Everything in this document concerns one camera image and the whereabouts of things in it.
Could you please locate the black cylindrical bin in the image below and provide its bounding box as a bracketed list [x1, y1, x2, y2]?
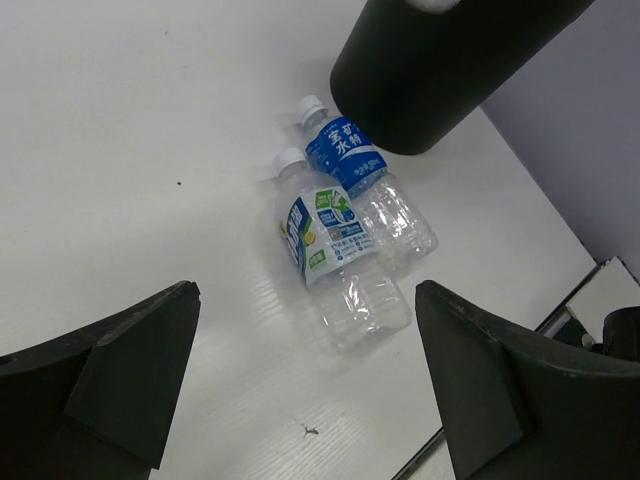
[330, 0, 591, 155]

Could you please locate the blue label bottle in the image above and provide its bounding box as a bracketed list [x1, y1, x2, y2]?
[297, 95, 438, 274]

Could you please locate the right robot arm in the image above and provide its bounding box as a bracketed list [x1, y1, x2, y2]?
[582, 306, 640, 362]

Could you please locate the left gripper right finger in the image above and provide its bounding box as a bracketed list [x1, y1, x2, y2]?
[415, 280, 639, 479]

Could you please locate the green white label bottle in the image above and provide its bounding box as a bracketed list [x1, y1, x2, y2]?
[274, 148, 412, 353]

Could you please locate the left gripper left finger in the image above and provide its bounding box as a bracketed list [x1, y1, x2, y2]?
[1, 281, 201, 479]

